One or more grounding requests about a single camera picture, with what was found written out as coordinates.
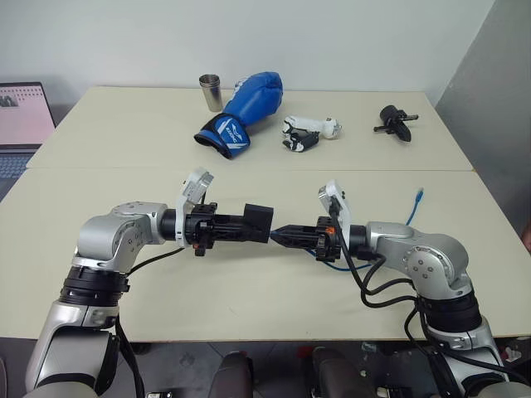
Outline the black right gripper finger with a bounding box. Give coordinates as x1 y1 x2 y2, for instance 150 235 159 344
270 223 319 238
270 236 319 250

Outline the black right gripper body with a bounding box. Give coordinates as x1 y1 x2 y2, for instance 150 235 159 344
314 215 343 264

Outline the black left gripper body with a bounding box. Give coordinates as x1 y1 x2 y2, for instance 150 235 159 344
184 201 220 258

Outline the small black box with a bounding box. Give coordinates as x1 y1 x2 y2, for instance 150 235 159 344
241 202 275 244

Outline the blue Ethernet cable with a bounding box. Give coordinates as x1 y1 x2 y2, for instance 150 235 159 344
268 187 426 274

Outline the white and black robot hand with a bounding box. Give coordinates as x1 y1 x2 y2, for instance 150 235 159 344
281 115 345 153

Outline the blue boxing glove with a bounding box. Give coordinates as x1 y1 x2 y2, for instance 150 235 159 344
192 71 285 161

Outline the steel cup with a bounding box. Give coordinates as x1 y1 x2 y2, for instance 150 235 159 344
197 73 224 113

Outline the dark rounded shape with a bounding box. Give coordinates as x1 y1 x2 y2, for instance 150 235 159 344
309 346 375 398
207 350 256 398

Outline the grey partition panel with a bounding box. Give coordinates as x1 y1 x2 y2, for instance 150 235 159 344
431 0 531 252

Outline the grey laptop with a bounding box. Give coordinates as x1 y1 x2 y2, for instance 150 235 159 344
0 81 57 203

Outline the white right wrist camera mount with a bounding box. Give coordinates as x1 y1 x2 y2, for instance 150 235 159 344
317 178 354 250

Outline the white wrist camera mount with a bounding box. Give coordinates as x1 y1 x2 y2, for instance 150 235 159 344
173 167 216 249
317 178 354 250

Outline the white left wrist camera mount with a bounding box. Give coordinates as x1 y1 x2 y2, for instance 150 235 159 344
173 167 216 249

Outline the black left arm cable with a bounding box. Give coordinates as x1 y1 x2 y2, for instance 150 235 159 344
113 245 188 398

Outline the black handle tool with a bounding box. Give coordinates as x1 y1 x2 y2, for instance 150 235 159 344
373 104 421 144

